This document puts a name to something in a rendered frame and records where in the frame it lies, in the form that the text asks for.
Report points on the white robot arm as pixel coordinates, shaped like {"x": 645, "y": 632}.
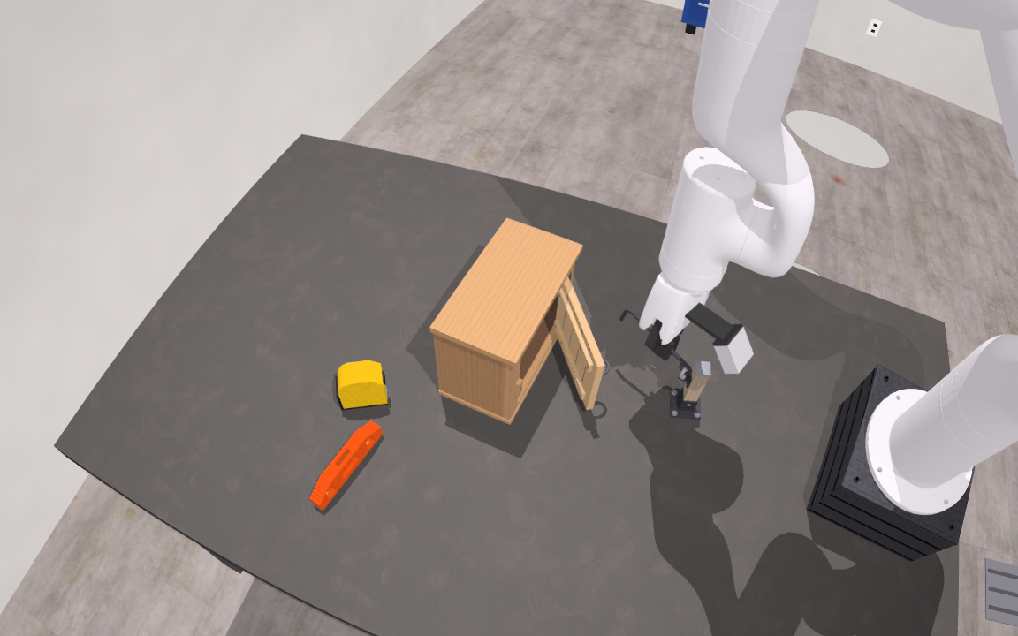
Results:
{"x": 750, "y": 55}

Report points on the light wooden cabinet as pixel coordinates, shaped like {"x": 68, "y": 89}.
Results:
{"x": 514, "y": 286}

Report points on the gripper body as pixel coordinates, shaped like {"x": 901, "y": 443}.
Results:
{"x": 669, "y": 303}

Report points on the orange elongated bar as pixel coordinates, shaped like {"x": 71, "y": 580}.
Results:
{"x": 332, "y": 480}

